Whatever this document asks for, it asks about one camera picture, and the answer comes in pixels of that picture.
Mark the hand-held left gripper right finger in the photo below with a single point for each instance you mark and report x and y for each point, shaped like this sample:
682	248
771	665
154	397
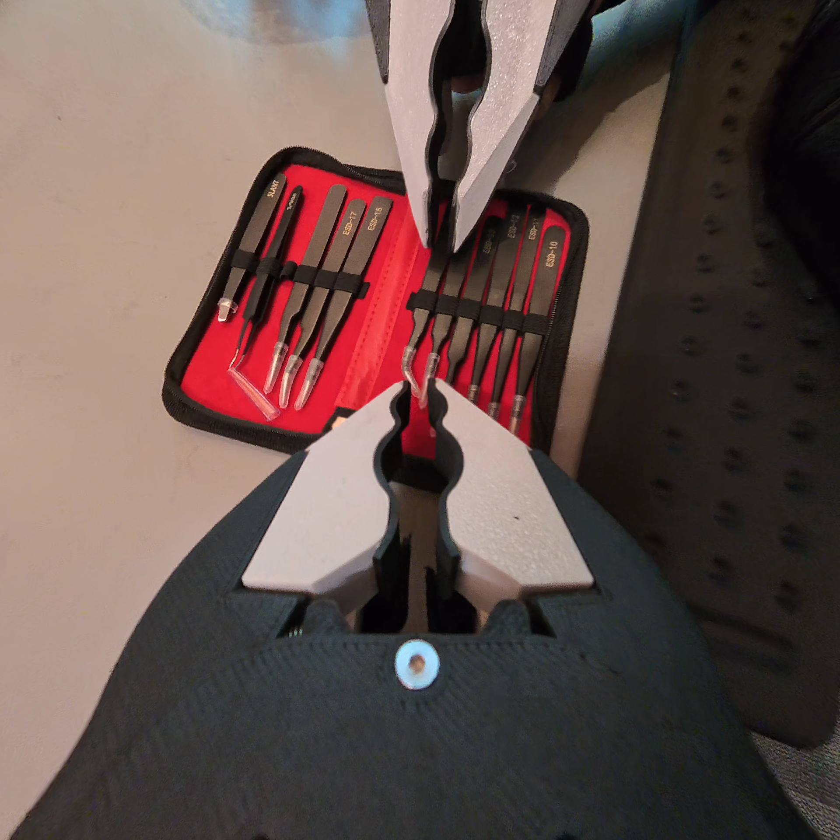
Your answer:
519	525

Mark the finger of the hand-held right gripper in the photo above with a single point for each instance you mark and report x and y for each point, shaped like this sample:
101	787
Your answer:
414	66
519	66

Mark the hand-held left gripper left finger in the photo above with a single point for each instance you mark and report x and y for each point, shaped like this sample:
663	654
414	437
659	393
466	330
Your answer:
315	525

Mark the set of black tweezers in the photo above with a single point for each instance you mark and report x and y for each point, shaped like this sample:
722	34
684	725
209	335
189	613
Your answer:
525	289

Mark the black red tweezers case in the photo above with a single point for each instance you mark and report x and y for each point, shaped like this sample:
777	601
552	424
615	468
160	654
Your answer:
381	302

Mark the black straight fine tweezers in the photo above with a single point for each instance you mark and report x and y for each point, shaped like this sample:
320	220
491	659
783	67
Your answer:
453	295

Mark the black needle-tip tweezers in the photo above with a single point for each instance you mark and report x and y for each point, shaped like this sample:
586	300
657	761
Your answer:
269	269

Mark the long clear tip sleeve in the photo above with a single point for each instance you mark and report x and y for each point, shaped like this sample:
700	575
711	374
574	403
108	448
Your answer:
252	391

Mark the black perforated wrist rest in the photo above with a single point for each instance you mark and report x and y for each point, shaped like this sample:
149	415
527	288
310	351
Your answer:
735	394

